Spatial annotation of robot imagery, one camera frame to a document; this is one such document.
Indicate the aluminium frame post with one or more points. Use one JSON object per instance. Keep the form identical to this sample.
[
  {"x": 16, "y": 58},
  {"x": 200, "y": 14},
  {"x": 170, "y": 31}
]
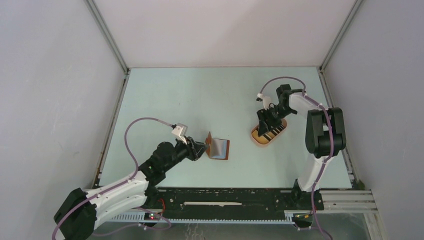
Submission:
[
  {"x": 105, "y": 31},
  {"x": 341, "y": 33}
]

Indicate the aluminium frame post right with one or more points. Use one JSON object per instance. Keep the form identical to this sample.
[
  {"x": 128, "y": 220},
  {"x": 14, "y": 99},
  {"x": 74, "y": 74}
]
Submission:
[{"x": 341, "y": 33}]

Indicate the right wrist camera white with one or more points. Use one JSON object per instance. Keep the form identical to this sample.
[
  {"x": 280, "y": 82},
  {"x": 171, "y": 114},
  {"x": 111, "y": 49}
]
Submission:
[{"x": 266, "y": 100}]

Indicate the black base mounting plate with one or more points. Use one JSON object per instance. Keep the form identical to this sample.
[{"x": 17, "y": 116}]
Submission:
[{"x": 237, "y": 203}]

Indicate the grey cable duct rail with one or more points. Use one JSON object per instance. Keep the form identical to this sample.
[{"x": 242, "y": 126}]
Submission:
[{"x": 143, "y": 217}]

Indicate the brown leather card holder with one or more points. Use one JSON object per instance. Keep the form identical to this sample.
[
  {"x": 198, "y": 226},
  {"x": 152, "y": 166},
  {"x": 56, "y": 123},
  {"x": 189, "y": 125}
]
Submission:
[{"x": 218, "y": 149}]

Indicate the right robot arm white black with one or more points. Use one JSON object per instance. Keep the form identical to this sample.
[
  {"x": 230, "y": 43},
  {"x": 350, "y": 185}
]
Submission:
[{"x": 325, "y": 133}]

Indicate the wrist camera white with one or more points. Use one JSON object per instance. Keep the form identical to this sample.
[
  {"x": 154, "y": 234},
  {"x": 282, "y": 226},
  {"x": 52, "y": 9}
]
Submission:
[
  {"x": 179, "y": 131},
  {"x": 266, "y": 100}
]

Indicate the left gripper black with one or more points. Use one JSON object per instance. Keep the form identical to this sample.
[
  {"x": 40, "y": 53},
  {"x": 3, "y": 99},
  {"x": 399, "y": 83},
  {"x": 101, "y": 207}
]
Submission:
[{"x": 194, "y": 149}]

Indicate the pink oval tray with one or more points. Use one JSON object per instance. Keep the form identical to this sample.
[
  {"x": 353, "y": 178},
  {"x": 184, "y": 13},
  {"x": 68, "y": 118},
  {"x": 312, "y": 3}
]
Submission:
[{"x": 254, "y": 135}]

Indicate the aluminium frame post left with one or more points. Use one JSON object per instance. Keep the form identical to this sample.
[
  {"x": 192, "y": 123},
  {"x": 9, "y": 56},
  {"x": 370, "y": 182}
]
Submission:
[{"x": 105, "y": 31}]

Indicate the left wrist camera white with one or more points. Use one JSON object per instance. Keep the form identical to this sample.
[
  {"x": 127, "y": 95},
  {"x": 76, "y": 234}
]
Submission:
[{"x": 179, "y": 131}]

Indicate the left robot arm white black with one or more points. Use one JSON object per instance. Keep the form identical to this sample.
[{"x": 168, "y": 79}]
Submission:
[{"x": 83, "y": 211}]

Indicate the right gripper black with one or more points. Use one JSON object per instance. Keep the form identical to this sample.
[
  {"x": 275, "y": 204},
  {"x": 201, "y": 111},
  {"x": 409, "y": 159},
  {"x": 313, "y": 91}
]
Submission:
[{"x": 262, "y": 115}]

